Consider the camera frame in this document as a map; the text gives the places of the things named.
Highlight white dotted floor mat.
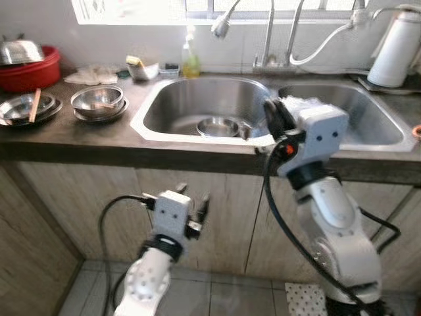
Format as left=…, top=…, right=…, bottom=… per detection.
left=284, top=283, right=328, bottom=316

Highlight white ceramic bowl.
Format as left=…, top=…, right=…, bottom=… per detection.
left=130, top=63, right=160, bottom=82

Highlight plain gooseneck faucet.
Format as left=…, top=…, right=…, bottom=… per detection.
left=284, top=0, right=310, bottom=66

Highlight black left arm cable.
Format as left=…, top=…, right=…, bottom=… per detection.
left=97, top=195, right=159, bottom=316

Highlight flat-bottomed steel dish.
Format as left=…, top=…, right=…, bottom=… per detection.
left=196, top=117, right=241, bottom=139

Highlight white water hose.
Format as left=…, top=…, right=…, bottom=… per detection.
left=289, top=7, right=369, bottom=66

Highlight steel plate under large bowl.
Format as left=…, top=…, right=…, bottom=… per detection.
left=72, top=99, right=130, bottom=124

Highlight dark kettle tray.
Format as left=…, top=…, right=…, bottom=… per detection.
left=349, top=71, right=421, bottom=94

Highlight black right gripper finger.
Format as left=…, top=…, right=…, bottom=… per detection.
left=276, top=97, right=297, bottom=132
left=262, top=99, right=281, bottom=136

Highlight large steel bowl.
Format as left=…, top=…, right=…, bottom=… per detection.
left=70, top=86, right=126, bottom=119

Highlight upturned steel pan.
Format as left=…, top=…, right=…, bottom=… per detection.
left=0, top=38, right=47, bottom=66

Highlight white kettle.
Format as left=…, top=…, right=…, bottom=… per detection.
left=367, top=5, right=421, bottom=88

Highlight wide steel plate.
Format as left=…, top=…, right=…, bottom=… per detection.
left=0, top=99, right=64, bottom=128

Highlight white window frame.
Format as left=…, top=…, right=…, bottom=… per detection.
left=71, top=0, right=421, bottom=27

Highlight double stainless steel sink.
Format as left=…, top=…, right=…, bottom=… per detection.
left=130, top=74, right=415, bottom=153

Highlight yellow dish soap pump bottle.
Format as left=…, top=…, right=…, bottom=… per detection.
left=182, top=30, right=201, bottom=78

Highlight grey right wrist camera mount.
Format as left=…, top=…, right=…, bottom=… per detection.
left=276, top=105, right=349, bottom=178

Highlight white dish cloth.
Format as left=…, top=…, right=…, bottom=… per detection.
left=64, top=65, right=129, bottom=86

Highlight wood-grain base cabinet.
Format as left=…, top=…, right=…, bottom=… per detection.
left=0, top=161, right=421, bottom=316

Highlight small white soap dish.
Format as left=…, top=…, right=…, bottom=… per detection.
left=160, top=63, right=180, bottom=78

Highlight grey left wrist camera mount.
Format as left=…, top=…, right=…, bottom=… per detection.
left=155, top=191, right=193, bottom=248

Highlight red plastic basin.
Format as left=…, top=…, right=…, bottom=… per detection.
left=0, top=46, right=62, bottom=93

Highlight clear plastic bag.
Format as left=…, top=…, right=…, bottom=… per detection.
left=280, top=95, right=349, bottom=132

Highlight gooseneck faucet with spray head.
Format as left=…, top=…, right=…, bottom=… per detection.
left=210, top=0, right=290, bottom=73

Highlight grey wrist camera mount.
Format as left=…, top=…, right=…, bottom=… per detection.
left=276, top=105, right=349, bottom=178
left=155, top=191, right=193, bottom=248

